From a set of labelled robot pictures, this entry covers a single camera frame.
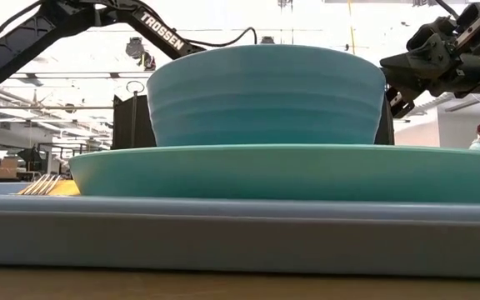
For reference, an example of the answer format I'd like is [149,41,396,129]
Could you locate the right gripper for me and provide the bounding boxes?
[379,2,480,120]

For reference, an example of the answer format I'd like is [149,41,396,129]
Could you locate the blue plastic bowl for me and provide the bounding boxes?
[146,44,387,147]

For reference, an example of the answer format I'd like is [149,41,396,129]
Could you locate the teal plastic plate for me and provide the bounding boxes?
[67,144,480,204]

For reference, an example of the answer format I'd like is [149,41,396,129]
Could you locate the metal fork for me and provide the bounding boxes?
[17,173,63,196]

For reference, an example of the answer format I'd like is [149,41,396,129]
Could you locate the yellow cloth napkin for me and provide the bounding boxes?
[18,178,82,197]

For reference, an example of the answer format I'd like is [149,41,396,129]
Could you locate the blue plastic tray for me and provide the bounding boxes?
[0,181,480,279]

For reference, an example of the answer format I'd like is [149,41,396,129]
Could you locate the cardboard box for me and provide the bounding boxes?
[0,157,19,180]

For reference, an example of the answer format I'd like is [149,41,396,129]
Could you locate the yellow hanging cable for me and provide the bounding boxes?
[347,0,356,55]

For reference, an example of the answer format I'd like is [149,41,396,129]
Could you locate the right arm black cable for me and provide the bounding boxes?
[433,0,460,20]

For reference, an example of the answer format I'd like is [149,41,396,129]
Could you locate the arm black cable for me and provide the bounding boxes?
[183,27,258,48]
[433,0,460,20]

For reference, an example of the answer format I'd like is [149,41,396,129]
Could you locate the ceiling light rail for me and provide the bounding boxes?
[8,71,153,80]

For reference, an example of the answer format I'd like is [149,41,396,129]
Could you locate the ring on black pole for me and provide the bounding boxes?
[125,80,146,149]

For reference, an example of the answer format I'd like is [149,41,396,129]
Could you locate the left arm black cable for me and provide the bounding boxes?
[183,27,258,48]

